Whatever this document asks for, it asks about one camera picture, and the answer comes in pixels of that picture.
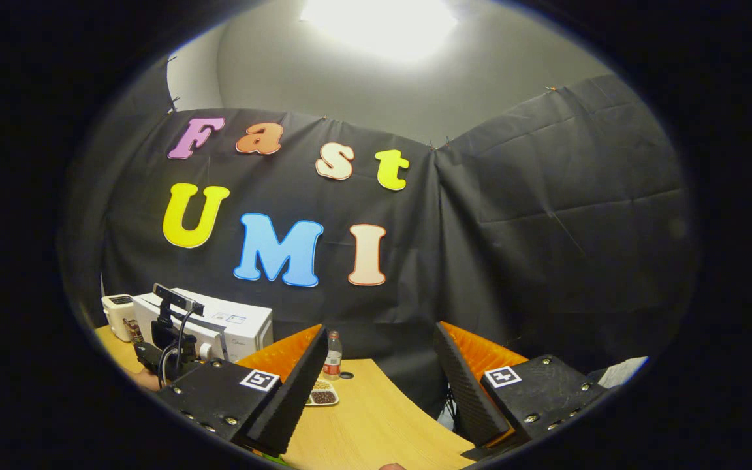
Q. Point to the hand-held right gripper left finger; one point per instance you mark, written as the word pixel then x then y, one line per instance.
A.
pixel 297 391

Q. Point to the white divided dish with beans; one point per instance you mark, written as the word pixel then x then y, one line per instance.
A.
pixel 324 397

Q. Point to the small glass jar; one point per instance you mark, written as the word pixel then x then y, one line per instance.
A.
pixel 133 331

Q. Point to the white toaster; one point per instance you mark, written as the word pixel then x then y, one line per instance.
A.
pixel 117 313

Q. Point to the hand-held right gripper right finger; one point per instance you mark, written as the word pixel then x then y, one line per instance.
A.
pixel 464 385

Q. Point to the black backdrop cloth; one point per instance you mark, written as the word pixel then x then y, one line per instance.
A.
pixel 546 228

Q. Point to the large ceiling light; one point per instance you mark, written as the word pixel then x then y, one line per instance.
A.
pixel 379 26

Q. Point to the clear plastic bottle red label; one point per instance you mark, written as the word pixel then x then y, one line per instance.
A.
pixel 333 359

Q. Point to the white microwave oven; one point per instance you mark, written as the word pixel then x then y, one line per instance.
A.
pixel 245 323

